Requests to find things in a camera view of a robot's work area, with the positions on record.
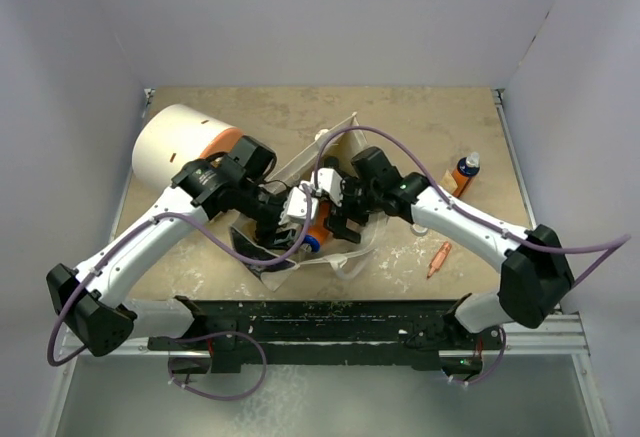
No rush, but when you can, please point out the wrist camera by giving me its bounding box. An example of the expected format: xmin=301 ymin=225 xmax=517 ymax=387
xmin=280 ymin=183 xmax=318 ymax=225
xmin=312 ymin=167 xmax=343 ymax=207

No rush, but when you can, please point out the beige tube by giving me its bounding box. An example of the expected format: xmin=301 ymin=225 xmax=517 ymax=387
xmin=439 ymin=170 xmax=458 ymax=194

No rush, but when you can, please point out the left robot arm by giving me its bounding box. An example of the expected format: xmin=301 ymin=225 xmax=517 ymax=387
xmin=46 ymin=136 xmax=285 ymax=357

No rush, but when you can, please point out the canvas tote bag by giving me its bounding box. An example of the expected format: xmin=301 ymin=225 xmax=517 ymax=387
xmin=245 ymin=116 xmax=388 ymax=291

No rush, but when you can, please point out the orange bottle blue pump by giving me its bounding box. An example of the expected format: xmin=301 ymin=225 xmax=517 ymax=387
xmin=301 ymin=202 xmax=331 ymax=253

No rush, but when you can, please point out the purple cable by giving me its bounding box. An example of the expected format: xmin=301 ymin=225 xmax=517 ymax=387
xmin=312 ymin=125 xmax=632 ymax=388
xmin=46 ymin=186 xmax=316 ymax=401

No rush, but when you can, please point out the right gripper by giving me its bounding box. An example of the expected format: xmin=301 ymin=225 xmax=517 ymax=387
xmin=324 ymin=172 xmax=381 ymax=243

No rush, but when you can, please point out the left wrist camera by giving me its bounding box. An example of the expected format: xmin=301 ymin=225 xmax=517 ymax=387
xmin=280 ymin=183 xmax=318 ymax=225

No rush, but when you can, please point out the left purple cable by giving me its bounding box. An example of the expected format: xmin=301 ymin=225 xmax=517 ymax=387
xmin=46 ymin=186 xmax=316 ymax=401

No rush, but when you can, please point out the white round container orange lid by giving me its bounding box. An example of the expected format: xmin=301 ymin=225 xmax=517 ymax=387
xmin=132 ymin=104 xmax=244 ymax=191

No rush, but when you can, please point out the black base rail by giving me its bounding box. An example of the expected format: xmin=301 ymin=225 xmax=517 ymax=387
xmin=148 ymin=300 xmax=503 ymax=376

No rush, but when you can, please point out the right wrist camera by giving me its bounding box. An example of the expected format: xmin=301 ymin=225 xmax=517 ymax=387
xmin=312 ymin=167 xmax=343 ymax=207

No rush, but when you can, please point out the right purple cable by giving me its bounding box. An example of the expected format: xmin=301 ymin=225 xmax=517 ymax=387
xmin=312 ymin=125 xmax=632 ymax=388

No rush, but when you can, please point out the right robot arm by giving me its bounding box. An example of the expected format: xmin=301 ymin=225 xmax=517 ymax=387
xmin=343 ymin=146 xmax=574 ymax=348

